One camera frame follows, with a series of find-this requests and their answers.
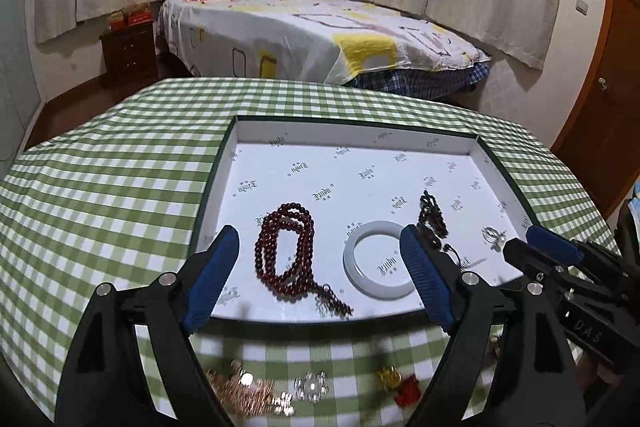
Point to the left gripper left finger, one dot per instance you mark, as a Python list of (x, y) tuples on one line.
[(204, 276)]

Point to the wall light switch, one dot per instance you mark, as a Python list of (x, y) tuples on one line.
[(582, 7)]

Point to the small silver cluster brooch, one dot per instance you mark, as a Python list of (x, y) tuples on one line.
[(282, 404)]

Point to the bed with patterned sheet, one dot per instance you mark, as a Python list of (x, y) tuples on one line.
[(339, 42)]

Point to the red boxes on nightstand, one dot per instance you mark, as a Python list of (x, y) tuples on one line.
[(131, 15)]

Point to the white jade bangle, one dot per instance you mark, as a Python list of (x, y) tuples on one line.
[(373, 264)]

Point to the gold charm red tassel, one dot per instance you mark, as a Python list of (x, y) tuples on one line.
[(406, 390)]

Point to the green jewelry tray box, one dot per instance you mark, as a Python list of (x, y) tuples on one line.
[(347, 174)]

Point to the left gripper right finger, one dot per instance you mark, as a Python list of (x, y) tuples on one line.
[(431, 287)]

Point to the wooden door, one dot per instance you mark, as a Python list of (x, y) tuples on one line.
[(598, 142)]

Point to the silver flower brooch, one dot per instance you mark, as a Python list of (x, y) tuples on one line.
[(311, 387)]

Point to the dark wooden nightstand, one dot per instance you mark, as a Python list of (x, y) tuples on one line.
[(129, 53)]

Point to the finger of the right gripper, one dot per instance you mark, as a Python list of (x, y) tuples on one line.
[(561, 251), (532, 263)]

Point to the glass wardrobe door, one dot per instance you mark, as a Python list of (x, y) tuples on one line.
[(20, 97)]

